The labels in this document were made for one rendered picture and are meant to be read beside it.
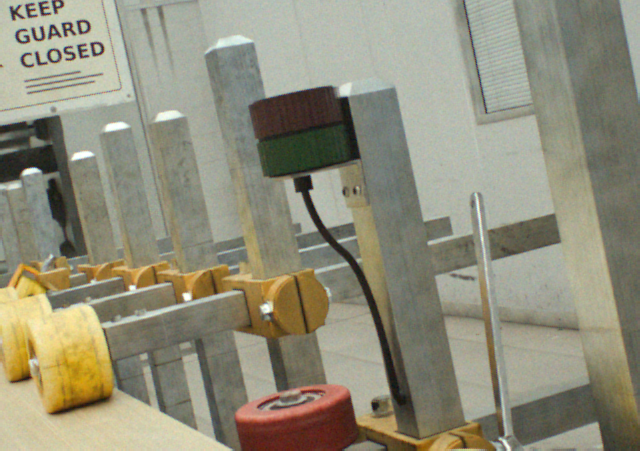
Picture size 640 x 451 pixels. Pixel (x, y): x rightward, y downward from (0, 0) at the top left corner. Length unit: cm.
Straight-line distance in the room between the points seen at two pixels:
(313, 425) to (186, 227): 50
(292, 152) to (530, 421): 28
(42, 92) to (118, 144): 156
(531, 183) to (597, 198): 520
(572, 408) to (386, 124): 26
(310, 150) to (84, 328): 33
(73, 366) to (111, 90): 212
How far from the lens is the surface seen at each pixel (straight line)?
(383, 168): 79
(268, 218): 103
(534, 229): 119
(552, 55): 57
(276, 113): 76
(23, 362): 126
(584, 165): 57
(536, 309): 600
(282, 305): 100
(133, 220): 151
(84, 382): 102
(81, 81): 308
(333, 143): 77
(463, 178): 633
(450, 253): 114
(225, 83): 102
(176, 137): 127
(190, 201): 127
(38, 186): 225
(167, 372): 153
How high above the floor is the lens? 107
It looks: 3 degrees down
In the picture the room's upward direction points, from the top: 12 degrees counter-clockwise
